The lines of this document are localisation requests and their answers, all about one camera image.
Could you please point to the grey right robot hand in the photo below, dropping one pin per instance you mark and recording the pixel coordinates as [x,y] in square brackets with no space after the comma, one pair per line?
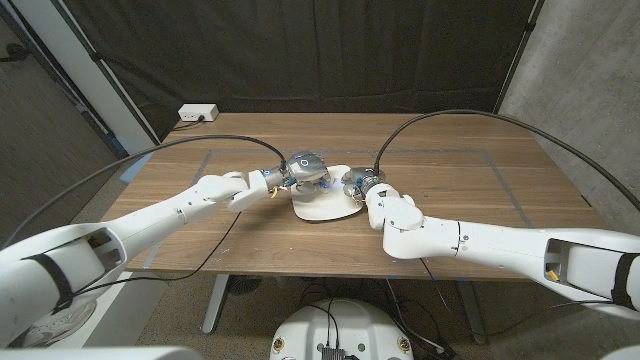
[362,177]

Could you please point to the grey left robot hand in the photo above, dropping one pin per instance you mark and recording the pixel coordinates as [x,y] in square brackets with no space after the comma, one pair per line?
[310,167]

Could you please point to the white rounded square plate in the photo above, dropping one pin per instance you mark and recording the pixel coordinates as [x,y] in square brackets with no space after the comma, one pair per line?
[325,207]

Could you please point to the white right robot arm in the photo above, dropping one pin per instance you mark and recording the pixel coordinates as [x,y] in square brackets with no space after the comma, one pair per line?
[500,245]

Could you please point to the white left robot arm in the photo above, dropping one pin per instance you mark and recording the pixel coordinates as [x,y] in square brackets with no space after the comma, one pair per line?
[150,220]

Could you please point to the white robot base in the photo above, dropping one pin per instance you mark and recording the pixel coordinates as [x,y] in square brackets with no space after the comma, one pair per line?
[345,325]

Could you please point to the black backdrop curtain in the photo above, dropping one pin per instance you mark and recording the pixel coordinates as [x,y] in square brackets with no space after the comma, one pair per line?
[320,50]

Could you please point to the white power strip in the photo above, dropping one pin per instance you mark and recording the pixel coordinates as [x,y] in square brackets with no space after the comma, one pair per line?
[197,112]

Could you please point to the dark round floor fan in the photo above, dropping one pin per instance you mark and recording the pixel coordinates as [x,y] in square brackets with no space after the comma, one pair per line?
[243,285]

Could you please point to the grey metal table leg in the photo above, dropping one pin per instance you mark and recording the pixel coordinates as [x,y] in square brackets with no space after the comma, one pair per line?
[472,315]
[216,305]

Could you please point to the light blue floor object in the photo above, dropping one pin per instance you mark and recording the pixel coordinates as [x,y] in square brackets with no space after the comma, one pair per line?
[135,172]

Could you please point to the black backdrop stand pole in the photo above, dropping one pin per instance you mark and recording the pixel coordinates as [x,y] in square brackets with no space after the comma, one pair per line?
[520,52]
[104,67]

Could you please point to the white floor board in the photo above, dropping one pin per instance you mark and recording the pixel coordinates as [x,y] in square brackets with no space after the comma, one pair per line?
[140,310]

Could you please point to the grey white sneaker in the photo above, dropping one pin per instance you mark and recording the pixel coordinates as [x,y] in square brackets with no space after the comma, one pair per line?
[55,327]

